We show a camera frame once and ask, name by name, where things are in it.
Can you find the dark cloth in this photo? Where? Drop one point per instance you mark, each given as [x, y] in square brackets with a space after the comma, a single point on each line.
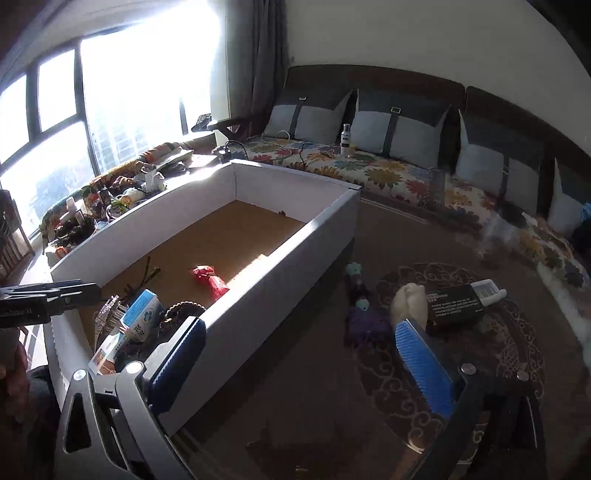
[582, 235]

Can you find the yellow and white cloth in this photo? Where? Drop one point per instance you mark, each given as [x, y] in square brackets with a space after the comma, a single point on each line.
[408, 300]

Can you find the white bottle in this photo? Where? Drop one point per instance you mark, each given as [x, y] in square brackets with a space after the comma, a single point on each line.
[345, 138]

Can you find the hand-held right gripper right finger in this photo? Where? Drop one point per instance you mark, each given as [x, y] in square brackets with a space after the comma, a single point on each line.
[425, 369]

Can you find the black rectangular box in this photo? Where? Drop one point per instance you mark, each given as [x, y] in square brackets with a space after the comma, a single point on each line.
[455, 307]

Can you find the cluster of windowsill trinkets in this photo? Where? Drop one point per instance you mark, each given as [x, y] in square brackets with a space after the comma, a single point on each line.
[124, 194]

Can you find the red packet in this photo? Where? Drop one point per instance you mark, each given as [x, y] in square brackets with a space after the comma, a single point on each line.
[212, 281]

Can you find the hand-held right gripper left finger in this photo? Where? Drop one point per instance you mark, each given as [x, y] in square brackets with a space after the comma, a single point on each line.
[178, 364]

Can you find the window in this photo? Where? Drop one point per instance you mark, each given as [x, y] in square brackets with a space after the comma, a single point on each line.
[129, 92]

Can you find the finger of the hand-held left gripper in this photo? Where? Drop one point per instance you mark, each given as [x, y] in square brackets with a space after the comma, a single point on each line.
[74, 295]

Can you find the clear jar with black lid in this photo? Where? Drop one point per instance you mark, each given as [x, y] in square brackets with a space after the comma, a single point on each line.
[501, 230]

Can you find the thin brown stick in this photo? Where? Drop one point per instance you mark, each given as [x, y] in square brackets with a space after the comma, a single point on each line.
[147, 272]

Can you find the person's left forearm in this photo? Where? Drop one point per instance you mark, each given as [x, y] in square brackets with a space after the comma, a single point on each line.
[16, 364]

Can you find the sofa with floral cover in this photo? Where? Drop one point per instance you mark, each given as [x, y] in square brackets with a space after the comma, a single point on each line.
[406, 180]

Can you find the white and blue medicine box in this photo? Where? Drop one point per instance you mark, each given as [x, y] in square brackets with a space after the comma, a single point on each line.
[138, 323]

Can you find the silver hair clip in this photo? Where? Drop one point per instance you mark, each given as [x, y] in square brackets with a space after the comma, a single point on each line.
[108, 311]

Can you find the wooden rack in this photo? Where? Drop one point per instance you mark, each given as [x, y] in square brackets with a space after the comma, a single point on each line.
[14, 249]

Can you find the grey curtain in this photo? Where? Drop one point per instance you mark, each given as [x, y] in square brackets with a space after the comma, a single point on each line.
[258, 60]

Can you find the large white cardboard box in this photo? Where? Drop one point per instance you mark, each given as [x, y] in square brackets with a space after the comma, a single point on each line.
[286, 272]

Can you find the purple toy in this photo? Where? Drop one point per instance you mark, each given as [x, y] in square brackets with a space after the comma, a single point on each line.
[367, 323]

